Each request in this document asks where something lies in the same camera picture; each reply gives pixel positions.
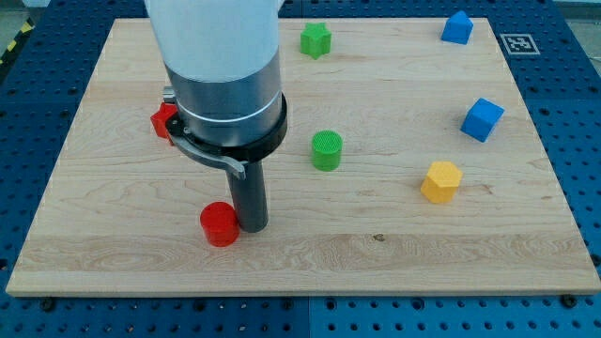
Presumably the blue cube block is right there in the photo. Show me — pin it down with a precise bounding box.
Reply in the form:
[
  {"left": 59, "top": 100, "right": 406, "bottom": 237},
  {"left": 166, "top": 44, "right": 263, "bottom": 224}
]
[{"left": 460, "top": 98, "right": 505, "bottom": 143}]

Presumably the wooden board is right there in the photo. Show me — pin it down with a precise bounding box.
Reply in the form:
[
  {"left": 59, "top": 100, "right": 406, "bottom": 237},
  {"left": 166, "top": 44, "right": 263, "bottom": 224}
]
[{"left": 7, "top": 18, "right": 600, "bottom": 298}]

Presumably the blue pentagon block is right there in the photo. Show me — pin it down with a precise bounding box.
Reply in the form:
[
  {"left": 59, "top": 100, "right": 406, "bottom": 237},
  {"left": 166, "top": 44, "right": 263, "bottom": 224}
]
[{"left": 440, "top": 10, "right": 473, "bottom": 45}]

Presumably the red cylinder block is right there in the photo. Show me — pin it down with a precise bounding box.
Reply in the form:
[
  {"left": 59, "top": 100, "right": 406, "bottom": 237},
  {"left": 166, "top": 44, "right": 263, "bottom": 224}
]
[{"left": 199, "top": 201, "right": 239, "bottom": 247}]

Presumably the black and white fiducial tag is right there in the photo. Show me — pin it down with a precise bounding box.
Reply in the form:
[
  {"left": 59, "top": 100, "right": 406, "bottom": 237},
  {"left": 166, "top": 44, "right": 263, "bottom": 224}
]
[{"left": 500, "top": 33, "right": 540, "bottom": 55}]

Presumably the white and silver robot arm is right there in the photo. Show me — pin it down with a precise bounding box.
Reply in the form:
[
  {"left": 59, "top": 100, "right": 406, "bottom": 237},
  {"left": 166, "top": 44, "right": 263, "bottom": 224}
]
[{"left": 145, "top": 0, "right": 287, "bottom": 233}]

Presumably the green cylinder block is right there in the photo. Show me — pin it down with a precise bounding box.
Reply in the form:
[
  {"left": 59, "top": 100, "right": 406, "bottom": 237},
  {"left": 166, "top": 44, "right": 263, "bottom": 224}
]
[{"left": 311, "top": 130, "right": 343, "bottom": 172}]

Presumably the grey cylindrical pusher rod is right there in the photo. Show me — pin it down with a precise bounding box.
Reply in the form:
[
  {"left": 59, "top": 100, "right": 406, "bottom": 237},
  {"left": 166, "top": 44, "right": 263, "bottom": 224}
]
[{"left": 226, "top": 161, "right": 269, "bottom": 233}]

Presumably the red star block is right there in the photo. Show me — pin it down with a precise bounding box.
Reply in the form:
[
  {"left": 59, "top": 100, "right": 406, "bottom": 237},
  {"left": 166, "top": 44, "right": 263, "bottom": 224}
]
[{"left": 150, "top": 102, "right": 177, "bottom": 145}]

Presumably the green star block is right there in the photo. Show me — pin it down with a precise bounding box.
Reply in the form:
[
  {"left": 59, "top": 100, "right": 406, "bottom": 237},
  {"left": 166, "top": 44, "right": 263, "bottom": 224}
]
[{"left": 300, "top": 23, "right": 331, "bottom": 59}]

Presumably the yellow hexagon block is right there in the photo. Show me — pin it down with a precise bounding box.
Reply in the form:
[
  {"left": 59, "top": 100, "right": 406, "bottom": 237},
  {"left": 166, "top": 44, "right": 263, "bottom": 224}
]
[{"left": 421, "top": 161, "right": 463, "bottom": 204}]

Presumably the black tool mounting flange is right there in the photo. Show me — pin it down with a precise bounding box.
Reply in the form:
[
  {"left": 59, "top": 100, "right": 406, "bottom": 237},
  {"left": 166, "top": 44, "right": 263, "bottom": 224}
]
[{"left": 164, "top": 93, "right": 287, "bottom": 180}]

